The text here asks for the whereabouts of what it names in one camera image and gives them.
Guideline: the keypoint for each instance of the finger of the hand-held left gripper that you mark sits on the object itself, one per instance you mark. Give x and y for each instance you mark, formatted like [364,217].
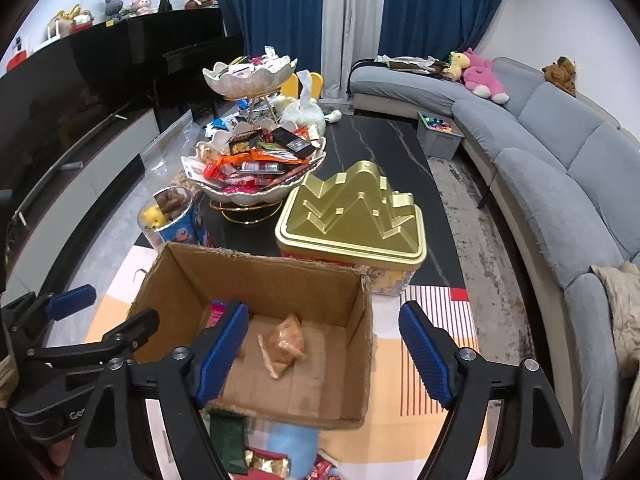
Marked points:
[127,330]
[72,300]

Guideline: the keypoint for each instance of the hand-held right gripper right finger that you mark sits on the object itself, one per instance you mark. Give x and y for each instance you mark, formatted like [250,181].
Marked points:
[425,355]

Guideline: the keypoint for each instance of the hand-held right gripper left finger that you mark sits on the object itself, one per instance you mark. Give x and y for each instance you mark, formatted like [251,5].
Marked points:
[220,355]

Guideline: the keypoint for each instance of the pink snack packet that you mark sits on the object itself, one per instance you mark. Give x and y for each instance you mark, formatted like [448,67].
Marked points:
[217,312]

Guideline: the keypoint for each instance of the orange snack packet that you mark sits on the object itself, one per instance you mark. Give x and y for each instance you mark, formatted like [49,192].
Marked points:
[282,345]

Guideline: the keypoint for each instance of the dark green snack packet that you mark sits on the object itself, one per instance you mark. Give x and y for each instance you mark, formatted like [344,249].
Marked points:
[227,442]

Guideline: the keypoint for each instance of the brown cardboard box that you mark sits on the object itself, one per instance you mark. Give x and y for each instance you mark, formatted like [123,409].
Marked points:
[280,280]

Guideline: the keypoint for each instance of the gold foil snack packet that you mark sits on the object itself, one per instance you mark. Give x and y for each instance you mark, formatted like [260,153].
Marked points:
[267,462]

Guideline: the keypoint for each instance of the red and white snack packet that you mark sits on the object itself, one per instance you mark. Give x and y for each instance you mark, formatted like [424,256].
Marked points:
[327,469]

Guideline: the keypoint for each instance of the colourful patterned tablecloth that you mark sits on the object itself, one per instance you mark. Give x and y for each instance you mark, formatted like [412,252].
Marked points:
[430,315]

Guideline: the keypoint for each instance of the yellow bear toy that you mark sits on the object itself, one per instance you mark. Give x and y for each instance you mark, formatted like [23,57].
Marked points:
[152,217]

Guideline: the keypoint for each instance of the clear jar of nuts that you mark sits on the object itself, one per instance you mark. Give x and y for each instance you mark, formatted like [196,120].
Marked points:
[175,215]

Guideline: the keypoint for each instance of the grey television cabinet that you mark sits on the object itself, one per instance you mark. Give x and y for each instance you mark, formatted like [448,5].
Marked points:
[90,175]

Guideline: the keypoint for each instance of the grey patterned rug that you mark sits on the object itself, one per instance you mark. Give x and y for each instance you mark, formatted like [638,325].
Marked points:
[475,220]

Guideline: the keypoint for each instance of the white tiered snack stand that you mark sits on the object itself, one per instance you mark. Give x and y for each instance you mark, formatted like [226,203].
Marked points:
[240,195]

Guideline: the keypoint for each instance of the gold mountain-shaped tin box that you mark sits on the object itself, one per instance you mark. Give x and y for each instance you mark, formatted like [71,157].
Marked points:
[350,210]

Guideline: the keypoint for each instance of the black television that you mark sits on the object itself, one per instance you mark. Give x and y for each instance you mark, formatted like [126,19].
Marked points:
[55,105]

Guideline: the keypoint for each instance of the pile of assorted snack packets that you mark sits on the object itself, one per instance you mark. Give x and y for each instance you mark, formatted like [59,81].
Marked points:
[255,160]

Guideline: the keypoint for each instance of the beige blanket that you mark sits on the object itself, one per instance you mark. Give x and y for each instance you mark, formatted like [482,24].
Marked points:
[622,310]

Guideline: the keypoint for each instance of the grey curved sofa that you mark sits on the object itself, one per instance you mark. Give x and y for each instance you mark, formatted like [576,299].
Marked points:
[550,185]

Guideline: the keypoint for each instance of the grey storage bin with toys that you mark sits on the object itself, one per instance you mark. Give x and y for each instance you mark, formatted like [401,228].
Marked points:
[437,137]

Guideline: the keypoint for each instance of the white plush toy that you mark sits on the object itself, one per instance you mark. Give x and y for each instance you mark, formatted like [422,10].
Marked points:
[305,115]

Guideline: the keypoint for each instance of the black piano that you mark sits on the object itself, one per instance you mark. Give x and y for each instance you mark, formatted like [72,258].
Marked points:
[170,40]

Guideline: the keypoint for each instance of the gold and white toy figures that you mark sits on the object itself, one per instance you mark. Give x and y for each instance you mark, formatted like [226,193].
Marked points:
[70,20]

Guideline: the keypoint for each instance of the pink plush toy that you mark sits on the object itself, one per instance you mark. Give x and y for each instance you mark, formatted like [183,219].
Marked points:
[482,75]

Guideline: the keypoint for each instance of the yellow chair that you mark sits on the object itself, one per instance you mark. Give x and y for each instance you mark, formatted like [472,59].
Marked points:
[316,82]

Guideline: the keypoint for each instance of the yellow plush toy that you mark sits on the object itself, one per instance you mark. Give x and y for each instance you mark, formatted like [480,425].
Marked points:
[457,65]

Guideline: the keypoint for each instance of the heap of small snack packets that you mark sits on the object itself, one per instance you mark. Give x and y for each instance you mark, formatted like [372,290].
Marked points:
[250,64]

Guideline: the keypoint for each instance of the clothes heap on sofa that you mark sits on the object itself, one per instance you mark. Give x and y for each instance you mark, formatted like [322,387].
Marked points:
[405,62]

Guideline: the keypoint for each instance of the grey rabbit plush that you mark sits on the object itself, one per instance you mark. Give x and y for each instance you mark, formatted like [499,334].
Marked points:
[112,2]

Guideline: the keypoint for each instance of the pink doll plush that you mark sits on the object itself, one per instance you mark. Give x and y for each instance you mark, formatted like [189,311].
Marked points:
[142,6]

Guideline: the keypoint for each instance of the black metronome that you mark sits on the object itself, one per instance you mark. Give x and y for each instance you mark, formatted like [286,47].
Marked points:
[164,4]

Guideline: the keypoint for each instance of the brown plush toy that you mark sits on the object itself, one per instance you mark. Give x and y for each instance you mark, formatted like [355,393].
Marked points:
[560,75]

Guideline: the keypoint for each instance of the brown pouch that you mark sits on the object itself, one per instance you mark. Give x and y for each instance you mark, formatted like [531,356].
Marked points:
[200,1]

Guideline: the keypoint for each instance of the white sheer curtain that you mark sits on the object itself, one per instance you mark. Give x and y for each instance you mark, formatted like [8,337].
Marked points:
[352,20]

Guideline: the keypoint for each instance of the blue curtain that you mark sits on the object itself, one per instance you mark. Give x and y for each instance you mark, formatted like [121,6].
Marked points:
[440,0]
[270,5]

